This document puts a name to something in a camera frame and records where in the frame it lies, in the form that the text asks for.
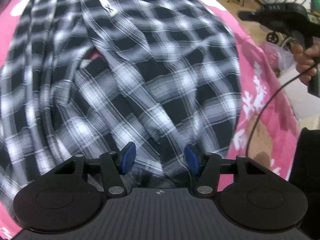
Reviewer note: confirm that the person's right hand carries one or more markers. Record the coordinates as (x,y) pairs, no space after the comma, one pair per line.
(303,62)

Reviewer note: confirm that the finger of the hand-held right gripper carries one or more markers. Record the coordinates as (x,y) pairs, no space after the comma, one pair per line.
(248,15)

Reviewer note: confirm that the wheelchair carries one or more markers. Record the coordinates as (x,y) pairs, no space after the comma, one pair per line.
(272,38)

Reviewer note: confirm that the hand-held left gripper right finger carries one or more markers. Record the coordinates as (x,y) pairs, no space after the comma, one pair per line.
(192,158)

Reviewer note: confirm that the black white plaid pants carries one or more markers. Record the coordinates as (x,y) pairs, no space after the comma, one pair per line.
(137,80)

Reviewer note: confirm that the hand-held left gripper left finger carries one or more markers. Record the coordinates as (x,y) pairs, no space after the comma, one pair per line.
(127,158)

